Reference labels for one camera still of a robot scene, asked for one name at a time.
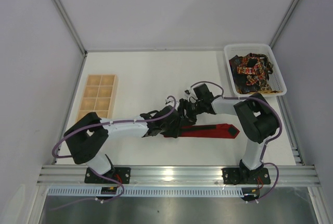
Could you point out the patterned dark ties pile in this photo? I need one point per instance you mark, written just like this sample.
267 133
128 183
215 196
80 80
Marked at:
251 73

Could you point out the red necktie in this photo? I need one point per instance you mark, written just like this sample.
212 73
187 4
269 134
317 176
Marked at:
218 131

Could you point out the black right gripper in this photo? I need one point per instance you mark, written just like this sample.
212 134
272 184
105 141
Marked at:
189 109

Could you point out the white plastic basket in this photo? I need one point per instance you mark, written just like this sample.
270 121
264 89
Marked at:
275 80

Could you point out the wooden compartment box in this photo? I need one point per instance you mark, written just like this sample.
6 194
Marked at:
99 95

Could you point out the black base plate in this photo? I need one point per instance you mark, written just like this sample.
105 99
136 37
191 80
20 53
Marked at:
237 175
112 182

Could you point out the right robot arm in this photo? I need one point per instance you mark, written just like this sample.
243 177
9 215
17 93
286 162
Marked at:
259 121

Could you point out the white slotted cable duct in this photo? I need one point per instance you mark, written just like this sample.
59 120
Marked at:
144 191

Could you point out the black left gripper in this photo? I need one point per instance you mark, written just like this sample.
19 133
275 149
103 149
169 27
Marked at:
174 124

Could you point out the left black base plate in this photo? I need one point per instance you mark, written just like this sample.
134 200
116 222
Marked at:
112 182

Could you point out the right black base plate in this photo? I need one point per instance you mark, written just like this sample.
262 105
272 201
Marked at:
237 175

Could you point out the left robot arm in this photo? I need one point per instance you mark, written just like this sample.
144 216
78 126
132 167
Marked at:
86 138

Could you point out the aluminium mounting rail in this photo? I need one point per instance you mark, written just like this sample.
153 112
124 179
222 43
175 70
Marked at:
178 175

